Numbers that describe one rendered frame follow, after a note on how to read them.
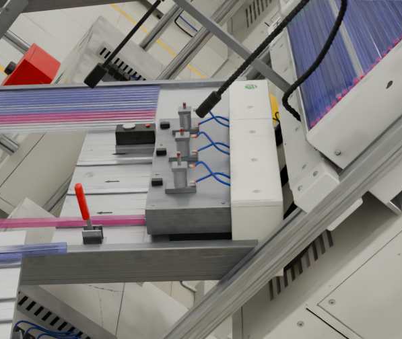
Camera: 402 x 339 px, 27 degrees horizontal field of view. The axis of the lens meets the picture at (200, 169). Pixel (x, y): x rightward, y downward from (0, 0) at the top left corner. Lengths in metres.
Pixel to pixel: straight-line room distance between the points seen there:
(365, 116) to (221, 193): 0.29
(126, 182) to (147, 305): 0.66
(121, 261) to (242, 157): 0.27
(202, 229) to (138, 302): 0.80
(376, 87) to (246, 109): 0.46
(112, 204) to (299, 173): 0.37
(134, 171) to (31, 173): 1.42
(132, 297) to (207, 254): 0.81
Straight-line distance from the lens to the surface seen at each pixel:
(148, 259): 1.32
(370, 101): 1.19
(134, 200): 1.46
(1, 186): 3.01
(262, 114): 1.56
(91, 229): 1.34
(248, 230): 1.31
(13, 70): 2.36
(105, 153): 1.64
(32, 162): 2.93
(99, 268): 1.34
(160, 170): 1.43
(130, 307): 2.07
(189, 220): 1.32
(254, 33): 2.68
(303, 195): 1.21
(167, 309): 2.18
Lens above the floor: 1.71
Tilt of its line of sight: 22 degrees down
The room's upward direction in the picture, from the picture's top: 44 degrees clockwise
